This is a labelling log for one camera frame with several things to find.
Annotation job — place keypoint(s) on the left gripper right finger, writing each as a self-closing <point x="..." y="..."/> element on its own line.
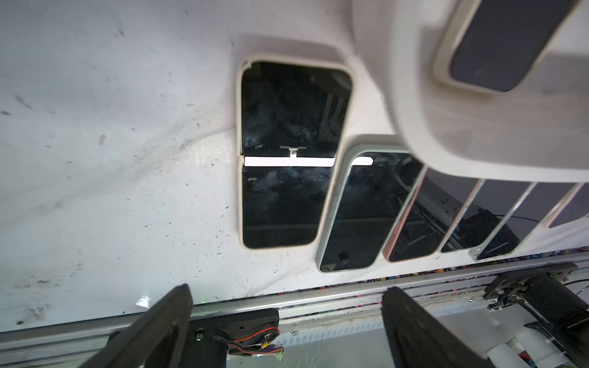
<point x="417" y="339"/>

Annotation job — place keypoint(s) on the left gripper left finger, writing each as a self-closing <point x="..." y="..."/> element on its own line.
<point x="156" y="339"/>

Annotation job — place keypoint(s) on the clear case phone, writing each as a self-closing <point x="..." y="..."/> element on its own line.
<point x="436" y="207"/>

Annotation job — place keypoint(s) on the pink case phone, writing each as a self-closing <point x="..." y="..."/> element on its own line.
<point x="477" y="225"/>

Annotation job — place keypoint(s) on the white case phone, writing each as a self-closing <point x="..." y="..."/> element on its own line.
<point x="372" y="193"/>

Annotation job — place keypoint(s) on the light blue case phone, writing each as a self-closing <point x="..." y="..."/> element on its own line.
<point x="530" y="214"/>

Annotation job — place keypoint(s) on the white plastic storage box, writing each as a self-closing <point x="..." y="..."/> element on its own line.
<point x="536" y="132"/>

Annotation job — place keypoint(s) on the cream case phone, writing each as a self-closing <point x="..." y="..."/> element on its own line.
<point x="291" y="120"/>

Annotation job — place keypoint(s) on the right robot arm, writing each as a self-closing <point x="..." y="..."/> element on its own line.
<point x="541" y="291"/>

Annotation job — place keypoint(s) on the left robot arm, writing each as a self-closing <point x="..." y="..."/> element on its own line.
<point x="208" y="342"/>

